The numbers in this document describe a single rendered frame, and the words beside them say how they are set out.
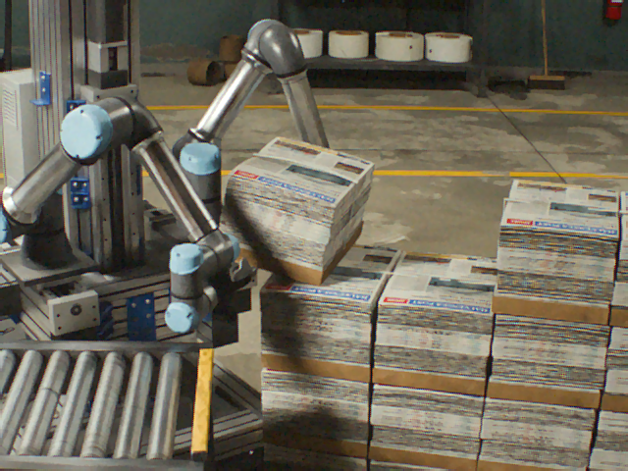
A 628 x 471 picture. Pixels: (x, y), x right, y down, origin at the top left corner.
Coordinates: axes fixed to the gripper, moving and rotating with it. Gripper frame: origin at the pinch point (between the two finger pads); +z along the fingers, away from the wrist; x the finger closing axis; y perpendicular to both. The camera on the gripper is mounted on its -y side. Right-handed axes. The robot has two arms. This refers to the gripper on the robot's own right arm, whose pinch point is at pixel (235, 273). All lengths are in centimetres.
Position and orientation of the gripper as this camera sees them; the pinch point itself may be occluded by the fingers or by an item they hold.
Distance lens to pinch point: 267.1
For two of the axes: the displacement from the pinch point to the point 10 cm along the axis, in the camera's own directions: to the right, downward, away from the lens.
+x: -9.3, 0.9, 3.5
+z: 3.0, -3.3, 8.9
